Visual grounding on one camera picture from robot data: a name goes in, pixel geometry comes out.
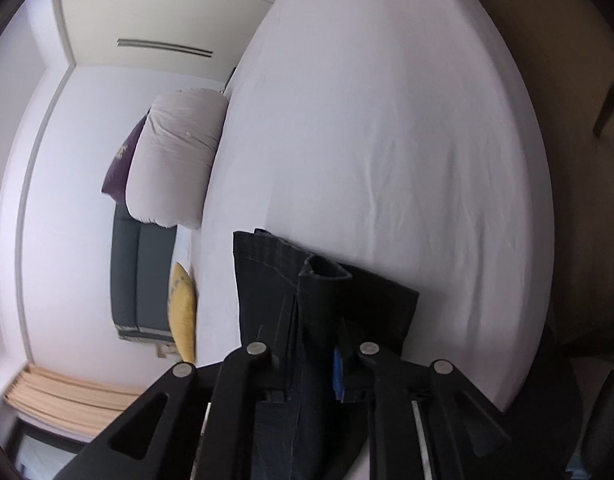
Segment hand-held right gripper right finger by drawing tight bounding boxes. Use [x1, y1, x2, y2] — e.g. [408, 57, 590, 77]
[332, 320, 510, 480]

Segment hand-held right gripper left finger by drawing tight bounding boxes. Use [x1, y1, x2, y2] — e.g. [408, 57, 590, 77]
[52, 305, 299, 480]

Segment black denim pants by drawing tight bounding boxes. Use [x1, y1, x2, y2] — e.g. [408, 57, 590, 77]
[232, 228, 420, 480]

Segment yellow pillow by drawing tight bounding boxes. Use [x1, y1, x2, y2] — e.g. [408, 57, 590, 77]
[168, 261, 198, 365]

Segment grey upholstered headboard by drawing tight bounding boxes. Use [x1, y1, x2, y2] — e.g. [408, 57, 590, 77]
[111, 200, 179, 343]

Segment beige curtain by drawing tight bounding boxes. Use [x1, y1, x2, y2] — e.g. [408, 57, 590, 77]
[4, 365, 144, 437]

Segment bed with white sheet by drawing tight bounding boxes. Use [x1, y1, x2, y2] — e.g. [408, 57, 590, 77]
[194, 0, 555, 411]

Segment rolled beige duvet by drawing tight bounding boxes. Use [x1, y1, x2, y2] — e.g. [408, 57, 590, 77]
[126, 89, 230, 229]

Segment purple pillow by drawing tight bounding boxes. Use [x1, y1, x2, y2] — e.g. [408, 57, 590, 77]
[102, 115, 148, 203]

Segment white wardrobe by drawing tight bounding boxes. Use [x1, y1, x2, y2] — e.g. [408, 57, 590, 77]
[54, 0, 303, 81]

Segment black sliding door frame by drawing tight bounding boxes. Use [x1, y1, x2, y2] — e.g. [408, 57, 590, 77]
[7, 420, 92, 480]

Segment dark wardrobe handle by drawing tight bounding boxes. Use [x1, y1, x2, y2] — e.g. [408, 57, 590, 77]
[116, 38, 214, 57]

